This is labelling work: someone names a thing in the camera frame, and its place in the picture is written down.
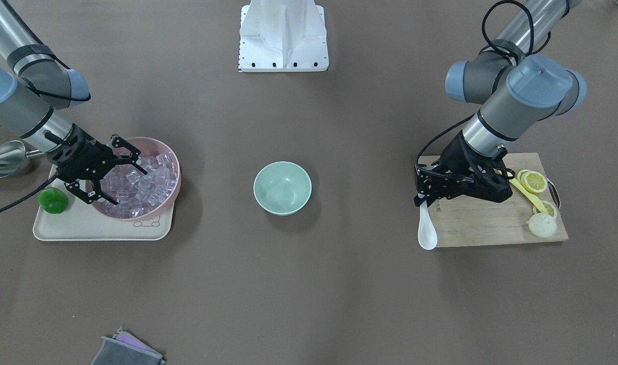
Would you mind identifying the upper lemon slice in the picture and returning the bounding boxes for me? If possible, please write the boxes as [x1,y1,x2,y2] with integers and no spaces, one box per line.
[517,169,548,194]

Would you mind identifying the white ceramic spoon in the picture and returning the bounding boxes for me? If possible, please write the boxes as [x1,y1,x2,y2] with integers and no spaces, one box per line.
[418,201,438,251]

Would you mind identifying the pink bowl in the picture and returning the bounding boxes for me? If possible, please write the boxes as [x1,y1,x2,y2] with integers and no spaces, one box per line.
[91,137,182,222]

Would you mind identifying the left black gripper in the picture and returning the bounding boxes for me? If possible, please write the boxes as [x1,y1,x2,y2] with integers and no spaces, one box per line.
[414,132,513,207]

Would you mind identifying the lower lemon slice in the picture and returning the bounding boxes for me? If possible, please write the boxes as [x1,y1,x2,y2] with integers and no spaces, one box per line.
[532,200,558,220]

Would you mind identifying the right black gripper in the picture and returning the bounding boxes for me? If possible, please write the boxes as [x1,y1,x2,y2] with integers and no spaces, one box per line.
[44,123,149,206]

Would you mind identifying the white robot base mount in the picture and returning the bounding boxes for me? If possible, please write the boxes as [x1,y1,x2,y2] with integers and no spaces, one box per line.
[238,1,330,72]

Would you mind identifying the pile of clear ice cubes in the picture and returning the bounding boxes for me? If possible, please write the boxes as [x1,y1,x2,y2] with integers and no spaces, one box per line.
[93,151,179,219]

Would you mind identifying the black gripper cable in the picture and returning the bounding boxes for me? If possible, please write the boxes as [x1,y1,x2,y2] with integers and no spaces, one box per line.
[415,0,553,168]

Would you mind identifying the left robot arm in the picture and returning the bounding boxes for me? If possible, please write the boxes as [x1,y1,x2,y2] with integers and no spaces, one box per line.
[414,1,587,207]

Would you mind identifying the mint green bowl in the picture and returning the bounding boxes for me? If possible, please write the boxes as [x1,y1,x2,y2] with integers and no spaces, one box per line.
[253,161,313,216]

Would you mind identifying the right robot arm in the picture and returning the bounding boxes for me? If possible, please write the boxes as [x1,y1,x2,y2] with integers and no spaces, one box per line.
[0,1,140,205]

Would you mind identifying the steel ice scoop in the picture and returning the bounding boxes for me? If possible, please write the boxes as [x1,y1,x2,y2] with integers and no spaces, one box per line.
[0,140,45,178]

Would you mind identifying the bamboo cutting board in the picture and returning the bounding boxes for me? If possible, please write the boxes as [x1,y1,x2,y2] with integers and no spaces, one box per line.
[416,153,569,248]

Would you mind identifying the grey folded cloth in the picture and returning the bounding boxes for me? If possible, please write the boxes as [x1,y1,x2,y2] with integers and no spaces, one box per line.
[91,328,166,364]

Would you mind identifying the green lime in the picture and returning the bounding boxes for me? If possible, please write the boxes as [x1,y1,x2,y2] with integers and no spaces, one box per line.
[38,187,69,214]

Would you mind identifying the lemon slice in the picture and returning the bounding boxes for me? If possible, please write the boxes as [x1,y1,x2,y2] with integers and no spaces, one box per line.
[517,169,548,194]
[532,200,558,220]

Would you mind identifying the cream rectangular tray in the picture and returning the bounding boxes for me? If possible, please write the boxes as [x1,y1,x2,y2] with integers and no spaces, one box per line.
[32,179,176,242]

